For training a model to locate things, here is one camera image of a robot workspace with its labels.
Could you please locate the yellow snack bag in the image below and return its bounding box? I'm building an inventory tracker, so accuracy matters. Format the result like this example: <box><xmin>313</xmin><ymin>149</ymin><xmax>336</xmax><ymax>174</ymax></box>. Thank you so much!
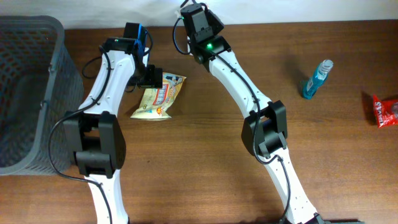
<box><xmin>130</xmin><ymin>72</ymin><xmax>186</xmax><ymax>121</ymax></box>

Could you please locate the blue mouthwash bottle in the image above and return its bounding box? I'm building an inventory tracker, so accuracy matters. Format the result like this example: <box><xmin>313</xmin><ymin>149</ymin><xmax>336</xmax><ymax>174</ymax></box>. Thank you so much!
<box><xmin>303</xmin><ymin>59</ymin><xmax>333</xmax><ymax>100</ymax></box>

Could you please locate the red candy bag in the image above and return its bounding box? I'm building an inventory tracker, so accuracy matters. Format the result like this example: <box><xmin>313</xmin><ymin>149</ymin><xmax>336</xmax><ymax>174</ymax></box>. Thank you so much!
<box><xmin>373</xmin><ymin>95</ymin><xmax>397</xmax><ymax>128</ymax></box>

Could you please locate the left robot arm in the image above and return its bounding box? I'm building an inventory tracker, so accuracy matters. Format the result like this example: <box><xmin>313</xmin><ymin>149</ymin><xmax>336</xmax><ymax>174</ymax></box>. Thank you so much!
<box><xmin>62</xmin><ymin>22</ymin><xmax>162</xmax><ymax>223</ymax></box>

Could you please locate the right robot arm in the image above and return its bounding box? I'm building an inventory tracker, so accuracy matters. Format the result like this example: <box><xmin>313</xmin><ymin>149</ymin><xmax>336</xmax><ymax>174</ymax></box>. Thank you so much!
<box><xmin>180</xmin><ymin>1</ymin><xmax>324</xmax><ymax>223</ymax></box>

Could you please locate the grey plastic mesh basket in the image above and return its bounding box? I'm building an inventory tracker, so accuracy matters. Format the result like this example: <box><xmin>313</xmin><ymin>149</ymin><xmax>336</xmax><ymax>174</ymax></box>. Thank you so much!
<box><xmin>1</xmin><ymin>16</ymin><xmax>84</xmax><ymax>175</ymax></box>

